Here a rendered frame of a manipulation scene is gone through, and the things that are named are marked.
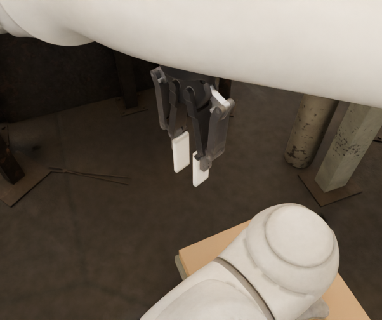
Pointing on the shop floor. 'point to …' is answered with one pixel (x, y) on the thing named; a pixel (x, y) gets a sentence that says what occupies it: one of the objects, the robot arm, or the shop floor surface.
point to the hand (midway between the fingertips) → (191, 159)
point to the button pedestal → (344, 155)
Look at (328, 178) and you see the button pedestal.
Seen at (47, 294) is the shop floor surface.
